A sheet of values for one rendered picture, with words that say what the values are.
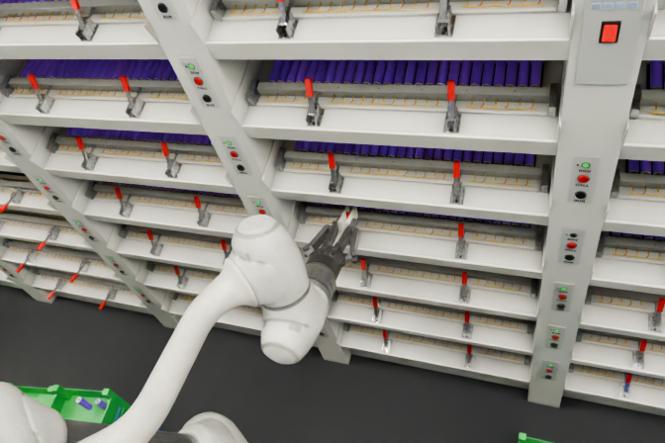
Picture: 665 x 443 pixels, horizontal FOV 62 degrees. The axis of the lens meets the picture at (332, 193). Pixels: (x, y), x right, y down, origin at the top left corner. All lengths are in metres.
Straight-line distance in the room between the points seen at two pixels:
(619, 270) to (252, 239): 0.79
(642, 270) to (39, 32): 1.35
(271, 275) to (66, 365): 1.70
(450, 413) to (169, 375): 1.15
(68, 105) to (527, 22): 1.04
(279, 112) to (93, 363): 1.62
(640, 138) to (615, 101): 0.10
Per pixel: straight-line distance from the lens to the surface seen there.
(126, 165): 1.54
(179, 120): 1.25
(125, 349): 2.45
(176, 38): 1.07
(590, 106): 0.95
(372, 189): 1.21
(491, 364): 1.85
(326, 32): 0.96
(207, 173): 1.39
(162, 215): 1.66
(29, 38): 1.35
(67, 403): 2.05
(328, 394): 2.04
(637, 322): 1.51
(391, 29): 0.92
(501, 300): 1.49
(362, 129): 1.06
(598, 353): 1.68
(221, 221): 1.55
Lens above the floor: 1.85
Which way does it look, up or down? 47 degrees down
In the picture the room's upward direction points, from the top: 18 degrees counter-clockwise
